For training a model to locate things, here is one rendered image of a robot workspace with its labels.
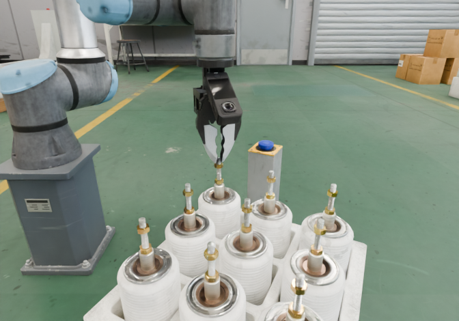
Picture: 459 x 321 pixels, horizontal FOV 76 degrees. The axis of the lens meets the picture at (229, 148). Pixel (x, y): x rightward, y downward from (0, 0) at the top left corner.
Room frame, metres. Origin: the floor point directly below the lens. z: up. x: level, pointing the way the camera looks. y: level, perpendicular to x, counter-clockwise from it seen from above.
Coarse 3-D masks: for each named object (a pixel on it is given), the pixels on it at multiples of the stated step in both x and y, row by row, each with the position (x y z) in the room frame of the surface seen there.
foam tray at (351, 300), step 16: (240, 208) 0.63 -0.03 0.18; (240, 224) 0.60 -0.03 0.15; (352, 240) 0.51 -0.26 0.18; (352, 256) 0.46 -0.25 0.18; (272, 272) 0.44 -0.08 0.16; (352, 272) 0.42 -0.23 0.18; (272, 288) 0.38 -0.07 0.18; (352, 288) 0.38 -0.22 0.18; (96, 304) 0.35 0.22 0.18; (112, 304) 0.35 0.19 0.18; (272, 304) 0.35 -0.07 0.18; (352, 304) 0.35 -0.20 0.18; (96, 320) 0.32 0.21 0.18; (112, 320) 0.32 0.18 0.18; (176, 320) 0.32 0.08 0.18; (256, 320) 0.32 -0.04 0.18; (352, 320) 0.32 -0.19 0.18
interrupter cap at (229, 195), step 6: (204, 192) 0.58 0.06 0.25; (210, 192) 0.59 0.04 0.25; (228, 192) 0.59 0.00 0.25; (234, 192) 0.58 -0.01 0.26; (204, 198) 0.56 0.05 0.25; (210, 198) 0.56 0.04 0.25; (216, 198) 0.56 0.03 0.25; (222, 198) 0.56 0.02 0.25; (228, 198) 0.56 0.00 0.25; (234, 198) 0.56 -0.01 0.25; (216, 204) 0.54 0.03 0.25; (222, 204) 0.54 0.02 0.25
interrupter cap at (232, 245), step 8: (232, 232) 0.44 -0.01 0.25; (256, 232) 0.44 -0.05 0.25; (232, 240) 0.42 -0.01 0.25; (256, 240) 0.42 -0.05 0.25; (264, 240) 0.42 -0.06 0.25; (232, 248) 0.40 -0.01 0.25; (240, 248) 0.40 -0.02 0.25; (248, 248) 0.40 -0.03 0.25; (256, 248) 0.40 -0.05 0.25; (264, 248) 0.40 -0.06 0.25; (240, 256) 0.38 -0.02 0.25; (248, 256) 0.38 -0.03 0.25; (256, 256) 0.38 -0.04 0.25
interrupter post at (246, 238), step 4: (240, 228) 0.42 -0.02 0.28; (240, 232) 0.41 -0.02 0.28; (244, 232) 0.41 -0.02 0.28; (248, 232) 0.41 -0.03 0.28; (252, 232) 0.41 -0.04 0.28; (240, 236) 0.41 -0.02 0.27; (244, 236) 0.40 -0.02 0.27; (248, 236) 0.40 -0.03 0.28; (252, 236) 0.41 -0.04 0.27; (240, 240) 0.41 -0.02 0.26; (244, 240) 0.40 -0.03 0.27; (248, 240) 0.40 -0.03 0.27; (252, 240) 0.41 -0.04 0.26; (240, 244) 0.41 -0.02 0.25; (244, 244) 0.40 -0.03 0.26; (248, 244) 0.40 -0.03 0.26; (252, 244) 0.41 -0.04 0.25
